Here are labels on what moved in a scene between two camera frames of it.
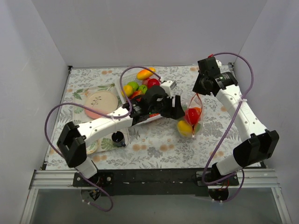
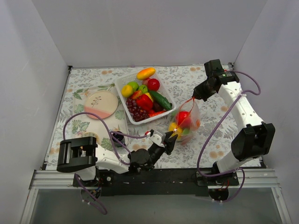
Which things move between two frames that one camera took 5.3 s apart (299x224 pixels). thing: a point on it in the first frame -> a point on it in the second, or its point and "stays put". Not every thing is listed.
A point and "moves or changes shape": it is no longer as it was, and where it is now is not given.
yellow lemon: x=184 y=128 -> x=178 y=130
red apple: x=152 y=82 stays put
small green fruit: x=143 y=87 stays put
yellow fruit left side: x=128 y=90 stays put
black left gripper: x=172 y=107 -> x=168 y=143
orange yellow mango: x=145 y=73 stays put
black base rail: x=157 y=181 stays put
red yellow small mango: x=136 y=93 stays put
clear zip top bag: x=188 y=126 moves or changes shape
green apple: x=134 y=85 stays put
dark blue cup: x=118 y=139 stays put
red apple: x=192 y=115 -> x=183 y=119
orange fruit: x=198 y=109 -> x=197 y=122
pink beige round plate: x=103 y=101 stays put
